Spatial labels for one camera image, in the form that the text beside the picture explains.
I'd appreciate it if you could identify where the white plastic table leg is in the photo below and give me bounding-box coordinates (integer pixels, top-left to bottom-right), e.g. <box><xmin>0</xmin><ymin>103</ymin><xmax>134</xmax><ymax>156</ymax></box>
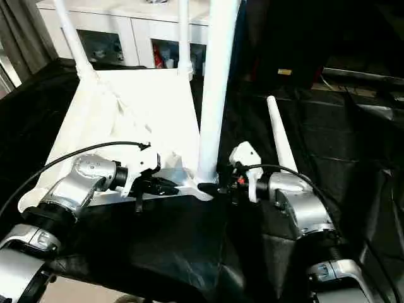
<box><xmin>52</xmin><ymin>0</ymin><xmax>99</xmax><ymax>83</ymax></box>
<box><xmin>175</xmin><ymin>0</ymin><xmax>194</xmax><ymax>79</ymax></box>
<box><xmin>194</xmin><ymin>0</ymin><xmax>240</xmax><ymax>187</ymax></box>
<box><xmin>266</xmin><ymin>95</ymin><xmax>299</xmax><ymax>175</ymax></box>

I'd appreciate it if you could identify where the white plastic table top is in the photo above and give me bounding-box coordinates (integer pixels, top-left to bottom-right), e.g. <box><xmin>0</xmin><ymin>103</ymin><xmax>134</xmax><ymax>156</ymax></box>
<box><xmin>17</xmin><ymin>68</ymin><xmax>219</xmax><ymax>216</ymax></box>

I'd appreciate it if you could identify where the black plastic sheet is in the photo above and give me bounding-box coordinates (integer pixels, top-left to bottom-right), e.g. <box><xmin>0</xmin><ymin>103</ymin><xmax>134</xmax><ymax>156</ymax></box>
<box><xmin>0</xmin><ymin>56</ymin><xmax>404</xmax><ymax>303</ymax></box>

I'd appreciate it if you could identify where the white glass-door cabinet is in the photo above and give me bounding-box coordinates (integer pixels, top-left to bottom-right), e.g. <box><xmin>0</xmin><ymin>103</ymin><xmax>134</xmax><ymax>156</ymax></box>
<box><xmin>35</xmin><ymin>0</ymin><xmax>213</xmax><ymax>75</ymax></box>

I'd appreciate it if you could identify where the metal rod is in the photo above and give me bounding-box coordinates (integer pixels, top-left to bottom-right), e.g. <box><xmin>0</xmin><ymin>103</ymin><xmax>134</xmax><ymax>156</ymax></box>
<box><xmin>323</xmin><ymin>67</ymin><xmax>404</xmax><ymax>82</ymax></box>

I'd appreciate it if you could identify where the black backdrop cloth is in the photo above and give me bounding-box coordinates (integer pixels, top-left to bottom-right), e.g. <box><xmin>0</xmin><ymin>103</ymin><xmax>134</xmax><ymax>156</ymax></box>
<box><xmin>235</xmin><ymin>0</ymin><xmax>404</xmax><ymax>90</ymax></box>

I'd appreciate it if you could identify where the grey curtain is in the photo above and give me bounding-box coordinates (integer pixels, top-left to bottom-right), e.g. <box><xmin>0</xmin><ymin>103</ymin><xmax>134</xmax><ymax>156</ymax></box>
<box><xmin>0</xmin><ymin>0</ymin><xmax>55</xmax><ymax>86</ymax></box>

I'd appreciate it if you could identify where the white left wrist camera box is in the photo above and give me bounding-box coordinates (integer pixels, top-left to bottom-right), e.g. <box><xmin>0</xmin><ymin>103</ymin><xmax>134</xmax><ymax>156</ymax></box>
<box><xmin>121</xmin><ymin>143</ymin><xmax>162</xmax><ymax>199</ymax></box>

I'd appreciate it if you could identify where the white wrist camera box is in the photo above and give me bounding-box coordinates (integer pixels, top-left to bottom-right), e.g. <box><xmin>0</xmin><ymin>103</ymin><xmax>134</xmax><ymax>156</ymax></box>
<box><xmin>121</xmin><ymin>143</ymin><xmax>162</xmax><ymax>199</ymax></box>
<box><xmin>228</xmin><ymin>141</ymin><xmax>264</xmax><ymax>203</ymax></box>

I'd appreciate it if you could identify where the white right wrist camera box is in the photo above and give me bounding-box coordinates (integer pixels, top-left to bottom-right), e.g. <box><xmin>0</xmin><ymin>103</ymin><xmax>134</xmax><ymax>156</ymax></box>
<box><xmin>228</xmin><ymin>141</ymin><xmax>264</xmax><ymax>203</ymax></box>

